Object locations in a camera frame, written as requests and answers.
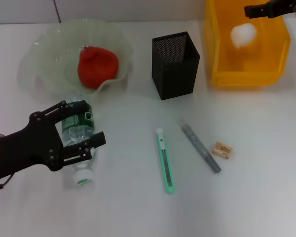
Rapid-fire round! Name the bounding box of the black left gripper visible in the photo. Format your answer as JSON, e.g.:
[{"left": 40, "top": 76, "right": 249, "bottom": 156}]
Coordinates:
[{"left": 0, "top": 99, "right": 89, "bottom": 182}]

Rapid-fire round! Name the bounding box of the clear plastic water bottle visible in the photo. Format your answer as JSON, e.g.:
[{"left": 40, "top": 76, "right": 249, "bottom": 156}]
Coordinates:
[{"left": 61, "top": 91, "right": 97, "bottom": 188}]

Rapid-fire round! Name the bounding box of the white paper ball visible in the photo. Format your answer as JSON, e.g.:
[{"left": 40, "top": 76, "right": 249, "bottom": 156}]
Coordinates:
[{"left": 230, "top": 22, "right": 259, "bottom": 49}]

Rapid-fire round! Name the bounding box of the red-orange fruit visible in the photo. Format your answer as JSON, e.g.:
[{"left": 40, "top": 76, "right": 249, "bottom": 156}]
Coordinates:
[{"left": 77, "top": 45, "right": 119, "bottom": 89}]

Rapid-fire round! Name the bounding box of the mint green utility knife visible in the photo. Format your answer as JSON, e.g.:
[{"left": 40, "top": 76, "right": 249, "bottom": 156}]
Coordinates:
[{"left": 155, "top": 127, "right": 175, "bottom": 195}]

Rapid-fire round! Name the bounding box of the pale green wavy fruit plate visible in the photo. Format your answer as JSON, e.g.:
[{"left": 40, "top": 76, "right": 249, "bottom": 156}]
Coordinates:
[{"left": 17, "top": 17, "right": 134, "bottom": 96}]

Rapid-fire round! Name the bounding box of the black mesh pen holder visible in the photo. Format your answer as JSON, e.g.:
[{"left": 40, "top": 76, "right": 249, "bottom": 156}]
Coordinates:
[{"left": 151, "top": 31, "right": 201, "bottom": 101}]

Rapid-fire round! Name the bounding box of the grey marker pen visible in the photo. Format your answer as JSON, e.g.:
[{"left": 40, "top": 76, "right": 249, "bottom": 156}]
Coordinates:
[{"left": 177, "top": 118, "right": 222, "bottom": 174}]

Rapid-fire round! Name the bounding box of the beige eraser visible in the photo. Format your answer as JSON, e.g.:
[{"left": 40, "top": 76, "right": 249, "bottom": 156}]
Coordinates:
[{"left": 211, "top": 141, "right": 233, "bottom": 160}]

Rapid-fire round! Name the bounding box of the yellow plastic bin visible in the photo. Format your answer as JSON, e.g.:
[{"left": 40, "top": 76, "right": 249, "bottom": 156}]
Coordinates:
[{"left": 203, "top": 0, "right": 292, "bottom": 87}]

